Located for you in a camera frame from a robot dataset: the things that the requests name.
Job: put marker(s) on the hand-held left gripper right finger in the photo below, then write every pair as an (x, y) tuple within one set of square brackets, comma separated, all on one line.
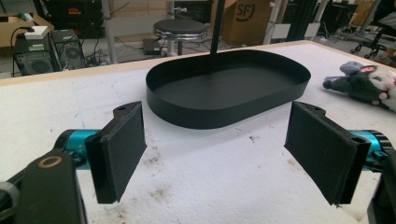
[(323, 155)]

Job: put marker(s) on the metal stand leg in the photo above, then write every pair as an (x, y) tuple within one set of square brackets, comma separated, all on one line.
[(108, 31)]

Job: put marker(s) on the open cardboard box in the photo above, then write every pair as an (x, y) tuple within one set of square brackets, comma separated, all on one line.
[(15, 28)]

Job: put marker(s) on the plush toy mouse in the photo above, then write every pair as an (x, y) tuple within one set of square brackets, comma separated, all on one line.
[(365, 83)]

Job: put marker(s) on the black oval metal tray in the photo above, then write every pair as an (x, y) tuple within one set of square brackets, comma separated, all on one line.
[(227, 90)]

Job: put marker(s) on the round black stool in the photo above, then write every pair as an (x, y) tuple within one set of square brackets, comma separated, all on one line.
[(180, 32)]

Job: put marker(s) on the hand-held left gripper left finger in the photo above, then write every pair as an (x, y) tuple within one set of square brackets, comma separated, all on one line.
[(116, 152)]

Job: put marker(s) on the white power adapter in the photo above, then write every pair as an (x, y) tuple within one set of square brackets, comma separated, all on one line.
[(36, 32)]

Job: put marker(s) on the black computer tower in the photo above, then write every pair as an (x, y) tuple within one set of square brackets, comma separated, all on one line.
[(32, 57), (69, 49)]

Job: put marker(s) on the black upright pole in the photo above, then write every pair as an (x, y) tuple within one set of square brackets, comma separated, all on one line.
[(217, 26)]

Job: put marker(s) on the small black box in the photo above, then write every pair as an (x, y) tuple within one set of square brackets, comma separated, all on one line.
[(152, 46)]

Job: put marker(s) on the brown cardboard box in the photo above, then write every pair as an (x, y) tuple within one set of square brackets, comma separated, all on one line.
[(247, 20)]

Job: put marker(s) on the wheeled chair base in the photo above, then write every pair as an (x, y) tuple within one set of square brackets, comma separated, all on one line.
[(369, 46)]

